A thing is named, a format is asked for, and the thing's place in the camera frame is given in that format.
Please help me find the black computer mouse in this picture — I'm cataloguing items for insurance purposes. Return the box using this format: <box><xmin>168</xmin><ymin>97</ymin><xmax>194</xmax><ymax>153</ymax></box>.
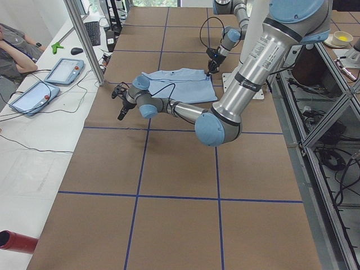
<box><xmin>70</xmin><ymin>47</ymin><xmax>83</xmax><ymax>55</ymax></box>

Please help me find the black label box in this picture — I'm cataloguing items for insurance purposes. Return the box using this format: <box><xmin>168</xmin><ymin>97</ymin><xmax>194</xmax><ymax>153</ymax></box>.
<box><xmin>105</xmin><ymin>30</ymin><xmax>116</xmax><ymax>52</ymax></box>

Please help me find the green plastic tool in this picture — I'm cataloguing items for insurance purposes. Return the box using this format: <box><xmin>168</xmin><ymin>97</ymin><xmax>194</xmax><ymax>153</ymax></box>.
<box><xmin>51</xmin><ymin>42</ymin><xmax>64</xmax><ymax>55</ymax></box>

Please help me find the aluminium frame post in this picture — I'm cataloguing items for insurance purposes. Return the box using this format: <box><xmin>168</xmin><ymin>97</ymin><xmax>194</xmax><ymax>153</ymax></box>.
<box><xmin>64</xmin><ymin>0</ymin><xmax>105</xmax><ymax>86</ymax></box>

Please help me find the blue teach pendant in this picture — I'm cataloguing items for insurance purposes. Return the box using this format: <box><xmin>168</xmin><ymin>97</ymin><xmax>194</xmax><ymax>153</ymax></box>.
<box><xmin>44</xmin><ymin>58</ymin><xmax>84</xmax><ymax>86</ymax></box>
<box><xmin>9</xmin><ymin>82</ymin><xmax>60</xmax><ymax>116</ymax></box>

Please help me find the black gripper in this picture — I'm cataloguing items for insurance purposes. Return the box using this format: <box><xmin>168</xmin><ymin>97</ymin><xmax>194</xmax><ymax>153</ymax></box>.
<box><xmin>206</xmin><ymin>55</ymin><xmax>225</xmax><ymax>77</ymax></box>
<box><xmin>118</xmin><ymin>99</ymin><xmax>136</xmax><ymax>121</ymax></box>

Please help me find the light blue t-shirt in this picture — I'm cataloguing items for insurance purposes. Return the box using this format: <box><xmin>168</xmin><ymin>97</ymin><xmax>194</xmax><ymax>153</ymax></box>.
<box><xmin>142</xmin><ymin>68</ymin><xmax>217</xmax><ymax>104</ymax></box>

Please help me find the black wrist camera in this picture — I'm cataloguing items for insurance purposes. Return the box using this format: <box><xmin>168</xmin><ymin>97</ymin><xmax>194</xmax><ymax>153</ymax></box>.
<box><xmin>111</xmin><ymin>82</ymin><xmax>129</xmax><ymax>100</ymax></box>
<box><xmin>206</xmin><ymin>48</ymin><xmax>219</xmax><ymax>59</ymax></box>

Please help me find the near blue teach pendant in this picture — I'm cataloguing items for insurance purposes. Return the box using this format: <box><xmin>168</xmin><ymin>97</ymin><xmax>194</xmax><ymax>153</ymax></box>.
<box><xmin>9</xmin><ymin>82</ymin><xmax>60</xmax><ymax>116</ymax></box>

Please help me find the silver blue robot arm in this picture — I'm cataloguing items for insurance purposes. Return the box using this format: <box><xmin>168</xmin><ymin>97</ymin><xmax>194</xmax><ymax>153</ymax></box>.
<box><xmin>111</xmin><ymin>1</ymin><xmax>332</xmax><ymax>146</ymax></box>
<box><xmin>206</xmin><ymin>1</ymin><xmax>249</xmax><ymax>77</ymax></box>

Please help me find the black keyboard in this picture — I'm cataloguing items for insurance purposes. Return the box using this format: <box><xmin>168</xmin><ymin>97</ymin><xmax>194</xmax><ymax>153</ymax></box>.
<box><xmin>84</xmin><ymin>21</ymin><xmax>101</xmax><ymax>46</ymax></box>

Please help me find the red cylinder bottle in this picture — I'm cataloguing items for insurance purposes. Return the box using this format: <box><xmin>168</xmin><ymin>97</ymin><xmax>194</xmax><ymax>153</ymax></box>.
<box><xmin>1</xmin><ymin>230</ymin><xmax>38</xmax><ymax>254</ymax></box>

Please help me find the seated person in grey shirt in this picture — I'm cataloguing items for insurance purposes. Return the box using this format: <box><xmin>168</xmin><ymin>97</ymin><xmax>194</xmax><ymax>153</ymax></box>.
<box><xmin>1</xmin><ymin>24</ymin><xmax>46</xmax><ymax>84</ymax></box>

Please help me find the far blue teach pendant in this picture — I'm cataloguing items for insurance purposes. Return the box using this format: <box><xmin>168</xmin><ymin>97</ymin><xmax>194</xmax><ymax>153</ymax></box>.
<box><xmin>44</xmin><ymin>58</ymin><xmax>84</xmax><ymax>86</ymax></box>

